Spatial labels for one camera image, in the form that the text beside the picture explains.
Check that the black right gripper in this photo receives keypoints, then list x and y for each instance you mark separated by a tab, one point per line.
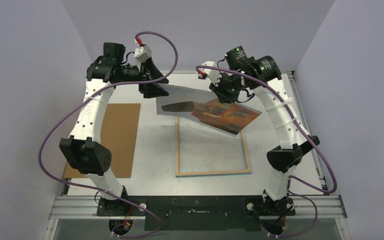
221	95

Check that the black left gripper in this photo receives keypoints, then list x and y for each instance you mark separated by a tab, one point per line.
153	89

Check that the hot air balloon photo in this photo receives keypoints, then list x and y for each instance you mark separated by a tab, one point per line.
204	108

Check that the blue wooden picture frame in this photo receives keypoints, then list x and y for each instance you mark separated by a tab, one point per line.
205	151

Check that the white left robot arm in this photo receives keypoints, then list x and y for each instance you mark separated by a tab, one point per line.
82	148

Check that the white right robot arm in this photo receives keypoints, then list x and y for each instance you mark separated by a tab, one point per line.
293	143

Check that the brown cardboard backing board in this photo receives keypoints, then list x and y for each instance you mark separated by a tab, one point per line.
119	135

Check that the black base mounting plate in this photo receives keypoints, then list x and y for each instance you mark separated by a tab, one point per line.
200	213

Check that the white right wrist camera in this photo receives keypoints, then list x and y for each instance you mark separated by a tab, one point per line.
211	74

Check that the aluminium front rail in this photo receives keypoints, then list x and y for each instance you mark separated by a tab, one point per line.
86	207

